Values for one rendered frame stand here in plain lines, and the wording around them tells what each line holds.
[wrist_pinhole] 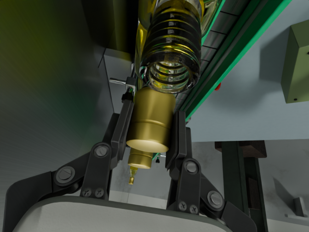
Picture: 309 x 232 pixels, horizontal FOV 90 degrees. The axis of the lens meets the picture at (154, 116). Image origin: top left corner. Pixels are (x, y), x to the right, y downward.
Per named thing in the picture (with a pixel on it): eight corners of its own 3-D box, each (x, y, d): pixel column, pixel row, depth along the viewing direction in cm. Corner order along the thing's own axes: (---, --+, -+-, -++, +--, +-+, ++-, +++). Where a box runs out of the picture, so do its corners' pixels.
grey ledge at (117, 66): (112, 32, 46) (100, 59, 41) (141, 39, 47) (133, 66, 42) (123, 133, 131) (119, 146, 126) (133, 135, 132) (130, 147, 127)
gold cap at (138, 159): (160, 140, 24) (156, 169, 22) (144, 142, 26) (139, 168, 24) (144, 132, 22) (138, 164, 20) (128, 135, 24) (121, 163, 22)
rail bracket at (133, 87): (117, 51, 41) (102, 93, 35) (142, 57, 41) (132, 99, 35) (118, 62, 44) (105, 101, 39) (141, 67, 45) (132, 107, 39)
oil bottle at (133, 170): (134, 144, 121) (126, 182, 108) (141, 145, 121) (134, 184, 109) (134, 146, 126) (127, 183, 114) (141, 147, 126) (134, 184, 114)
